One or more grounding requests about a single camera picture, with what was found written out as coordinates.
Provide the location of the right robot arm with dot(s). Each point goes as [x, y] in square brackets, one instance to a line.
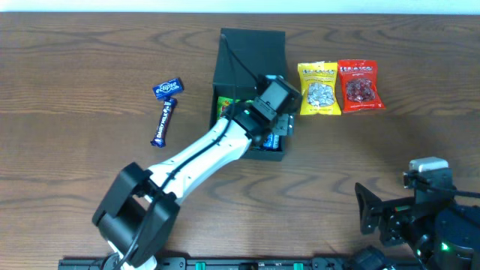
[442, 233]

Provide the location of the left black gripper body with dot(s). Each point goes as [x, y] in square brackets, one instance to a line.
[283, 125]

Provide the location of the dark green open box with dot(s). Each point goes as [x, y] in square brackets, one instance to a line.
[261, 52]

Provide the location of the blue cookie pack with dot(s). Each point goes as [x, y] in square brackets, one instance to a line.
[272, 142]

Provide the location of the red Hacks candy bag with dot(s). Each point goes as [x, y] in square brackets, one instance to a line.
[358, 82]

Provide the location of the yellow Hacks candy bag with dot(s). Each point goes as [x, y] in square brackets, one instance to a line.
[318, 81]

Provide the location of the Haribo worms candy bag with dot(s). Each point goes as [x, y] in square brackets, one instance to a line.
[224, 103]

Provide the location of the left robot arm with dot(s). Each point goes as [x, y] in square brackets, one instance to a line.
[137, 213]

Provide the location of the blue eclipse gum pack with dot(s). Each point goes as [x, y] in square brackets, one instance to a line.
[168, 88]

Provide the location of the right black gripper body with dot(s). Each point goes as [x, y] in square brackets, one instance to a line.
[385, 216]

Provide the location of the purple Dairy Milk bar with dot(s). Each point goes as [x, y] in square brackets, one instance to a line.
[159, 139]

